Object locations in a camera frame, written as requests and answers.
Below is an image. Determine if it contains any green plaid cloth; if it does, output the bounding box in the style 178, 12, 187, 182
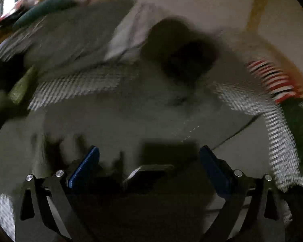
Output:
0, 66, 38, 142

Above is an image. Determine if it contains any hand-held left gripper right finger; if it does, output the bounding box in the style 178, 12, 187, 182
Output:
199, 146, 286, 242

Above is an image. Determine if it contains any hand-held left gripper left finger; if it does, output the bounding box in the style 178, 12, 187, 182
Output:
15, 146, 101, 242

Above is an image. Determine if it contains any black flat object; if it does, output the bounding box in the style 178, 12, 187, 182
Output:
123, 165, 175, 189

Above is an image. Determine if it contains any dark green cloth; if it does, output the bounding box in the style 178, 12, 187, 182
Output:
280, 98, 303, 174

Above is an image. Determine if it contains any large gray knit garment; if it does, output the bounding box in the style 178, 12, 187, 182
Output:
0, 76, 270, 242

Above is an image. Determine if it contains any red white striped cloth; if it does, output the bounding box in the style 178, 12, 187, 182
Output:
247, 60, 303, 104

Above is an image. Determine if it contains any black white checked bedsheet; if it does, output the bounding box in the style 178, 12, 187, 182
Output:
0, 63, 303, 242

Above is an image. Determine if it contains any teal cloth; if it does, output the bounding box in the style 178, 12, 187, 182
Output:
13, 0, 79, 29

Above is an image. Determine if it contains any wooden frame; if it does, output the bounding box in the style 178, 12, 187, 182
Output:
245, 0, 277, 33

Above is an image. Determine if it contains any folded gray cloth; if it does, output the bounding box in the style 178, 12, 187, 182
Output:
23, 0, 137, 68

